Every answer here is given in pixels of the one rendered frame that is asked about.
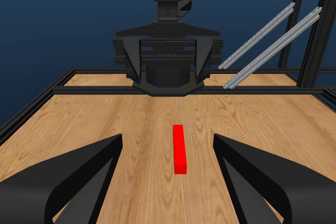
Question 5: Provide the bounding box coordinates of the thin red peg bar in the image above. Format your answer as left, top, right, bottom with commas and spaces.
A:
173, 124, 187, 175

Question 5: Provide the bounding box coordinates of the black table frame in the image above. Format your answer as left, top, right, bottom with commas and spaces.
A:
0, 0, 336, 145

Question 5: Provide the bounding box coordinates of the silver aluminium extrusion rail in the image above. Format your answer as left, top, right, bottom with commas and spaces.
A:
217, 2, 296, 70
222, 6, 323, 90

